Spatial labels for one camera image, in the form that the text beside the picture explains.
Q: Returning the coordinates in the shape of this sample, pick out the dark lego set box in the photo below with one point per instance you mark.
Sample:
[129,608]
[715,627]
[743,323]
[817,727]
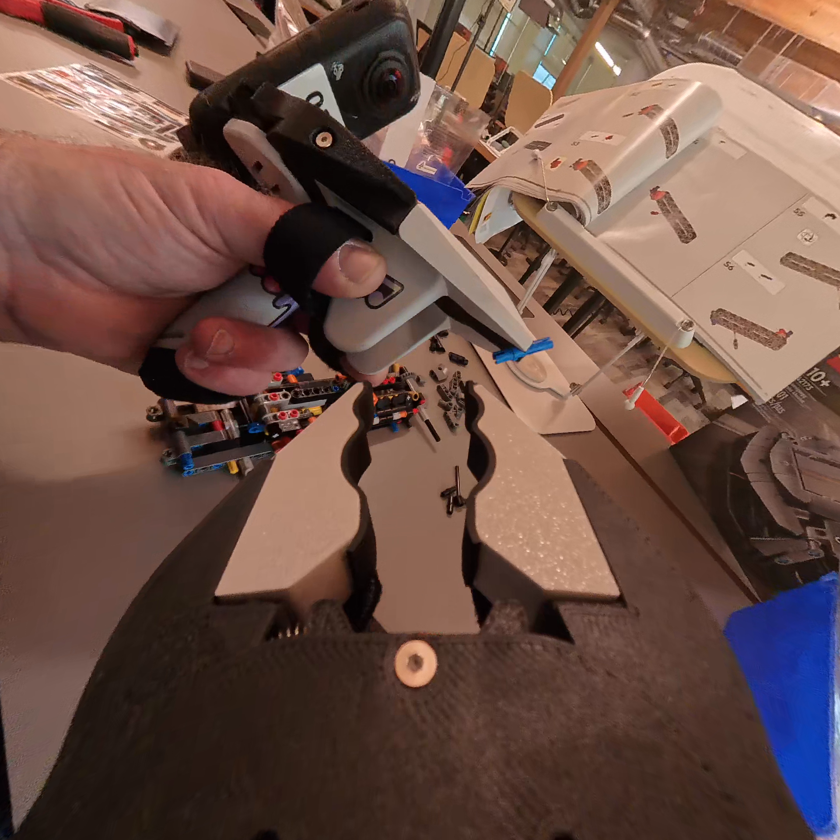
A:
[768,472]

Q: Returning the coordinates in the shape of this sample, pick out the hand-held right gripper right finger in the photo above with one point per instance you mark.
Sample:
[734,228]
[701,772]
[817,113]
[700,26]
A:
[544,518]

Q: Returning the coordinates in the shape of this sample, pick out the black and grey lego axle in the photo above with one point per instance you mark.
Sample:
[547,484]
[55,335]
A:
[426,420]

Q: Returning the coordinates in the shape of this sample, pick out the black lego axle with connectors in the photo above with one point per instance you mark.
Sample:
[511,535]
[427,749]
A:
[456,489]

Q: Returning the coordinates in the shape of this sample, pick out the person's left hand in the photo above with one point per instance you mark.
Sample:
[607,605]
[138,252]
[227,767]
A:
[105,249]

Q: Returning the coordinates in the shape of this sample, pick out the cluster of grey lego pieces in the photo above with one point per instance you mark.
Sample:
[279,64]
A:
[454,397]

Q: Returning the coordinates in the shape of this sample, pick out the red and black parts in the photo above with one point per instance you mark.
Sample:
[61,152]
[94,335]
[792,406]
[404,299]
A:
[65,23]

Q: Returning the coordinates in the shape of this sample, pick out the partly built lego chassis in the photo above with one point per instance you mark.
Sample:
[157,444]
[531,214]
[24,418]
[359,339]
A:
[295,400]

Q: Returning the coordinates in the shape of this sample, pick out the printed sticker sheet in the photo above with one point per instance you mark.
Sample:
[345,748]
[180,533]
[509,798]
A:
[98,105]

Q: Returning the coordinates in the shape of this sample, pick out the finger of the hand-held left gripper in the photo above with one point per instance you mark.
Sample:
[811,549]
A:
[476,331]
[459,262]

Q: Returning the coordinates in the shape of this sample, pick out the red plastic bin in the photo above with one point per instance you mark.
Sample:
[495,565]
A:
[659,417]

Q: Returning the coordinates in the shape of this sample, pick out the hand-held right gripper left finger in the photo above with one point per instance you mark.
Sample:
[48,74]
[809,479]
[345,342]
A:
[295,512]

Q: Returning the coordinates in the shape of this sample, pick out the open lego instruction booklet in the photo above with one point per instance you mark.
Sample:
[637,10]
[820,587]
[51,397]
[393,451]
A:
[689,177]

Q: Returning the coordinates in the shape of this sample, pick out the wooden chair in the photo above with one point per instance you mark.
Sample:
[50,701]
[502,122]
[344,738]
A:
[459,72]
[528,98]

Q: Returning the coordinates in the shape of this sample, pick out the clear plastic cup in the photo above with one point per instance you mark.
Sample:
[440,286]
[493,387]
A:
[446,134]

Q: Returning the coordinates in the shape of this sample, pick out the pale booklet stand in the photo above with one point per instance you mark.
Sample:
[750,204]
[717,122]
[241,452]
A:
[630,289]

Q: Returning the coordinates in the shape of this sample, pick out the blue lego pin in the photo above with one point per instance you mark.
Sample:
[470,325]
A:
[522,352]

